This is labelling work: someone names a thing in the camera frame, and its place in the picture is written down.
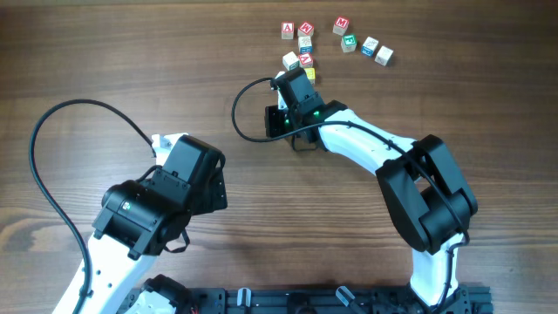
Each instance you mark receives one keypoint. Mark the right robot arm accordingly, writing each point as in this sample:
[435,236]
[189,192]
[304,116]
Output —
[428,199]

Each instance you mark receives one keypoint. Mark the blue P letter block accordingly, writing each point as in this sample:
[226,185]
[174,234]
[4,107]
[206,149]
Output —
[369,46]

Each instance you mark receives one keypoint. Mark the red A block centre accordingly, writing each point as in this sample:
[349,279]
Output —
[306,60]

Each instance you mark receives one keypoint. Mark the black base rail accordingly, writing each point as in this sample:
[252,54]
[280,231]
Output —
[390,299]

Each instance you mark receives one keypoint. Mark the blue edged picture block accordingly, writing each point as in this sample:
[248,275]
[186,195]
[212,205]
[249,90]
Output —
[305,44]

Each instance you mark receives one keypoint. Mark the red W letter block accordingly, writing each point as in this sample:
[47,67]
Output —
[305,29]

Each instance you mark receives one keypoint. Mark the green top letter block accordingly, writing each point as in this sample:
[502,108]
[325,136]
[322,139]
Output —
[348,43]

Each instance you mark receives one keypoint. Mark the white block red leaf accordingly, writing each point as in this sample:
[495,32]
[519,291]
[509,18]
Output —
[383,56]

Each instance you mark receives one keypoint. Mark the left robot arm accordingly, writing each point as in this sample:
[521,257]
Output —
[138,218]

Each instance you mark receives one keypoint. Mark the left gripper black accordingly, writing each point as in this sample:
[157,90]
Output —
[214,197]

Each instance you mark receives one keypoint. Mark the red M letter block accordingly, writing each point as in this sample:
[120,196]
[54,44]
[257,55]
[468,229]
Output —
[340,25]

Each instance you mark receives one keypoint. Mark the white block green Z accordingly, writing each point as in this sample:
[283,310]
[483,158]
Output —
[290,61]

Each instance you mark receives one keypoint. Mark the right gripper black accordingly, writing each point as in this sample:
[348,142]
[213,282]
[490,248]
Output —
[271,112]

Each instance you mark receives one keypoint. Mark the yellow top picture block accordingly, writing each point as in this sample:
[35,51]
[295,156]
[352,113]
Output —
[311,74]

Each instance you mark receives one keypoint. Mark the red A letter block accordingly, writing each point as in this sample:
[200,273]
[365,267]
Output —
[287,30]

